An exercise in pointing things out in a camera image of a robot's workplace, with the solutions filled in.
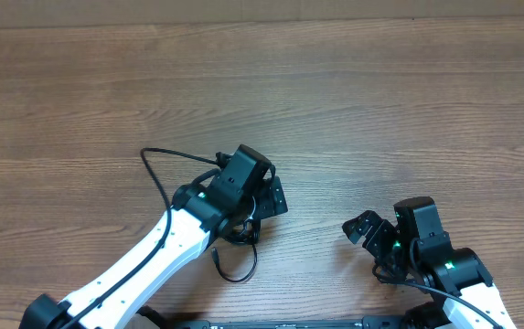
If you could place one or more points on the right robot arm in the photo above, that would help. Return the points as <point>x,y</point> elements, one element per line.
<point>417,252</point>

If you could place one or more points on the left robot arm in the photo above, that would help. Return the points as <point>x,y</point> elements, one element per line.
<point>227,202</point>

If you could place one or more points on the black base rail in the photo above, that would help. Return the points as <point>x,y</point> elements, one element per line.
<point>280,324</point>

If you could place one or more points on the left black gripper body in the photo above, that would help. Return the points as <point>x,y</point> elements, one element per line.
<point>269,201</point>

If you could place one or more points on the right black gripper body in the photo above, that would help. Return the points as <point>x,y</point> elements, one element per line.
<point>384,245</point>

